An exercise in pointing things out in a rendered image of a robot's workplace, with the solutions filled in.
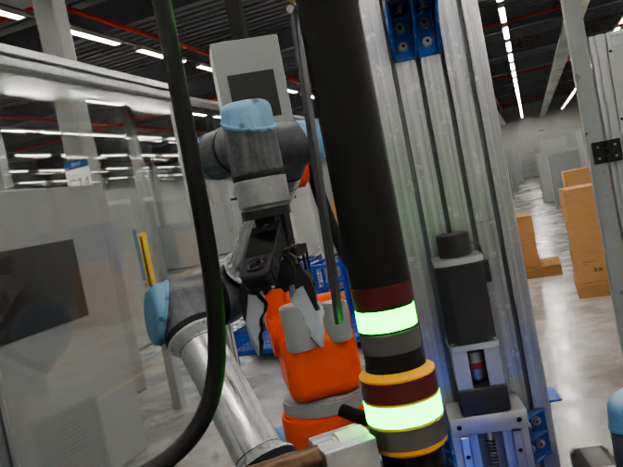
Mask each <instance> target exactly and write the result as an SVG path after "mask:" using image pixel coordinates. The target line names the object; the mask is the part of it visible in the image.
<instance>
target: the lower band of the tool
mask: <svg viewBox="0 0 623 467"><path fill-rule="evenodd" d="M434 369H435V364H434V362H432V361H431V360H427V359H426V363H425V364H424V365H422V366H420V367H418V368H416V369H414V370H411V371H408V372H401V373H396V374H388V375H374V374H370V373H367V372H366V371H365V369H364V370H363V371H362V372H361V373H360V375H359V379H360V381H361V382H363V383H365V384H368V385H395V384H400V383H405V382H409V381H412V380H415V379H418V378H421V377H424V376H426V375H428V374H429V373H431V372H432V371H433V370H434ZM438 391H439V390H438ZM438 391H437V392H436V393H435V394H433V395H432V396H430V397H428V398H425V399H422V400H419V401H416V402H413V403H409V404H404V405H398V406H375V405H371V404H368V403H366V402H364V403H365V404H366V405H367V406H370V407H373V408H379V409H394V408H401V407H407V406H412V405H415V404H418V403H421V402H424V401H426V400H429V399H431V398H432V397H434V396H435V395H436V394H437V393H438ZM442 414H443V412H442V413H441V414H440V415H439V417H438V418H436V419H435V420H433V421H431V422H429V423H425V424H422V425H418V426H415V427H411V428H405V429H393V430H391V429H380V428H375V427H373V426H372V425H370V424H369V423H368V425H369V426H370V427H371V428H373V429H375V430H378V431H384V432H401V431H409V430H413V429H417V428H421V427H424V426H427V425H429V424H431V423H433V422H435V421H437V420H438V419H439V418H440V417H441V416H442ZM447 438H448V434H447V435H446V436H445V438H444V439H442V440H441V441H440V442H438V443H437V444H436V445H434V446H432V447H429V448H424V449H420V450H416V451H411V452H402V453H393V452H386V451H382V450H378V453H379V454H380V455H382V456H385V457H388V458H394V459H407V458H414V457H419V456H423V455H426V454H428V453H431V452H433V451H435V450H437V449H438V448H440V447H441V446H442V445H443V444H444V442H445V441H446V440H447Z"/></svg>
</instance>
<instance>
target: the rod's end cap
mask: <svg viewBox="0 0 623 467"><path fill-rule="evenodd" d="M366 432H367V433H369V432H368V430H367V429H366V428H365V427H362V426H361V425H360V424H358V425H355V426H352V427H350V428H347V429H343V430H340V431H337V432H334V433H332V435H331V436H332V437H330V438H331V439H332V440H333V441H335V442H336V441H339V442H340V443H341V442H344V441H347V440H350V439H352V438H355V437H358V436H361V435H366V434H367V433H366Z"/></svg>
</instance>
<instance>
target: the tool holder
mask: <svg viewBox="0 0 623 467"><path fill-rule="evenodd" d="M355 425H357V424H356V423H353V424H350V425H347V426H344V427H341V428H338V429H335V430H332V431H329V432H326V433H323V434H320V435H315V436H312V437H310V438H308V442H309V447H310V446H313V445H318V450H319V453H320V455H321V459H322V463H323V467H382V466H381V462H380V458H379V453H378V448H377V444H376V438H375V437H374V436H373V435H371V434H369V433H367V432H366V433H367V434H366V435H361V436H358V437H355V438H352V439H350V440H347V441H344V442H341V443H340V442H339V441H336V442H335V441H333V440H332V439H331V438H330V437H332V436H331V435H332V433H334V432H337V431H340V430H343V429H347V428H350V427H352V426H355Z"/></svg>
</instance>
